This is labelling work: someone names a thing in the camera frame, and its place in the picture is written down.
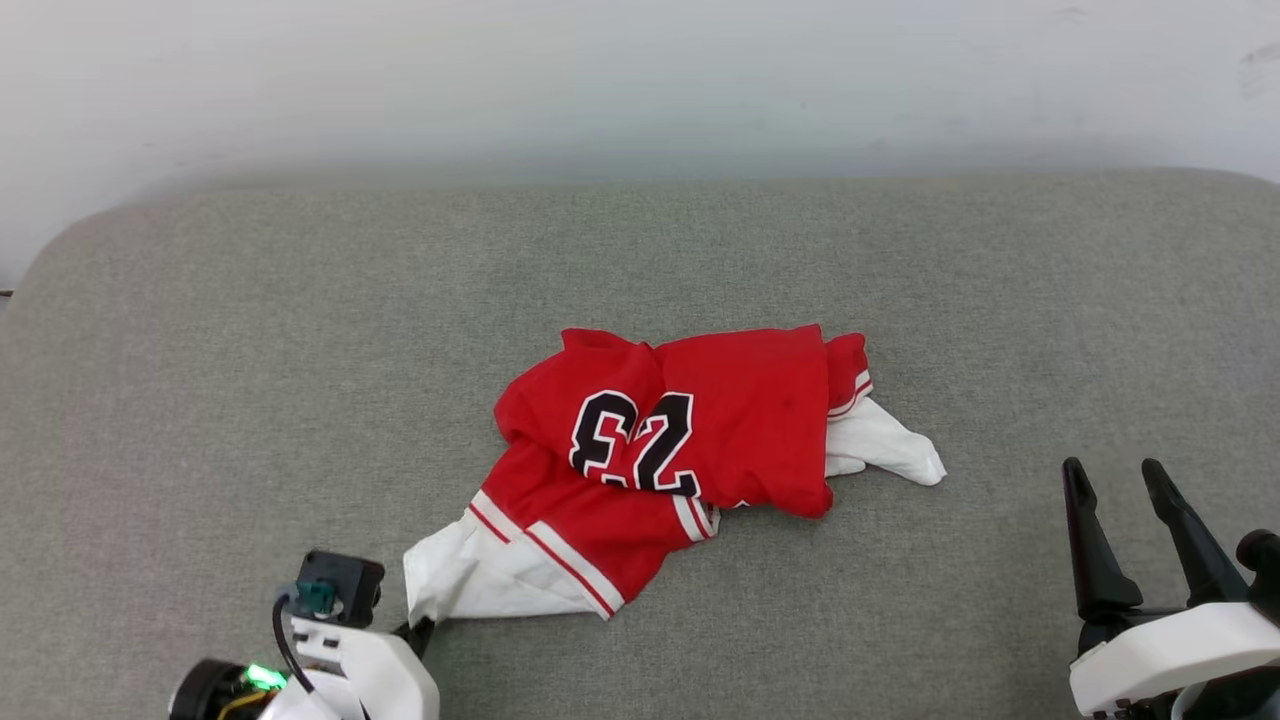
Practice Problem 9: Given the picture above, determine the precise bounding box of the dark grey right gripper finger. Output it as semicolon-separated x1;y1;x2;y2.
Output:
1062;457;1144;622
1142;458;1250;609

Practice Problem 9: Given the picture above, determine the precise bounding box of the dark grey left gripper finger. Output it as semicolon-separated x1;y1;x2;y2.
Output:
393;617;437;661

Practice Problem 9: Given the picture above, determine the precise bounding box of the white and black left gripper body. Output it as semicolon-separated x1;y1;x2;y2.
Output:
262;615;441;720

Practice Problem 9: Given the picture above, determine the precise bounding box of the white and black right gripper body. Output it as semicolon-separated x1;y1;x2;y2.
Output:
1068;598;1280;720

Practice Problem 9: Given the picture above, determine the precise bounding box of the red and white jersey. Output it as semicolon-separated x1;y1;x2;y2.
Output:
403;324;947;628

